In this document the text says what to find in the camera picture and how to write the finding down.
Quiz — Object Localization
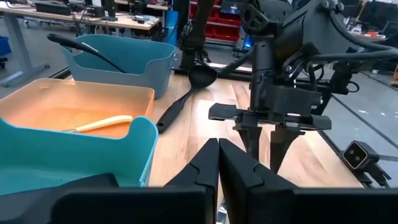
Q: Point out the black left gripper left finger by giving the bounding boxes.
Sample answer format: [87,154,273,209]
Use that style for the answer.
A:
[164,138,220,224]

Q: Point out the red shelf bins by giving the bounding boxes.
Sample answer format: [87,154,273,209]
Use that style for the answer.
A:
[188,0,250,44]

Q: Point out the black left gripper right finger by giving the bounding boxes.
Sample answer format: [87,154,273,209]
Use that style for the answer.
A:
[219,138,296,224]

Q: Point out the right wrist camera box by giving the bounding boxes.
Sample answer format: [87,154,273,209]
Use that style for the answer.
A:
[264,84,322,115]

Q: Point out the wooden desk with grey leg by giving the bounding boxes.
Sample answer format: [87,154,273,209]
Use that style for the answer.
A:
[0,0,161,88]

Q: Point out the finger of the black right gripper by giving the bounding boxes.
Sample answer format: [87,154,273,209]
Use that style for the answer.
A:
[238,126,262,160]
[269,129,305,174]

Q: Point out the black ladle with white mark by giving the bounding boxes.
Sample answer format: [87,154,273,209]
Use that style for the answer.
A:
[47,33,127,75]

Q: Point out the blue-teal plastic bin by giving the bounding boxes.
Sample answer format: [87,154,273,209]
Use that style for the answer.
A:
[60,34,177,100]

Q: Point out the orange translucent plastic bin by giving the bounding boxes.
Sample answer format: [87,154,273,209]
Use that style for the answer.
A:
[0,77,156,139]

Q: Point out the black two-lens camera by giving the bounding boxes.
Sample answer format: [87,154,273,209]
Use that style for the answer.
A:
[341,140,392,187]

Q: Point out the green-teal plastic bin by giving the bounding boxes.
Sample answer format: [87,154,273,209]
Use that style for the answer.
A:
[0,116,160,197]

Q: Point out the knife with yellow handle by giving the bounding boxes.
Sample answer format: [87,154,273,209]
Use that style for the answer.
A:
[61,114,134,134]

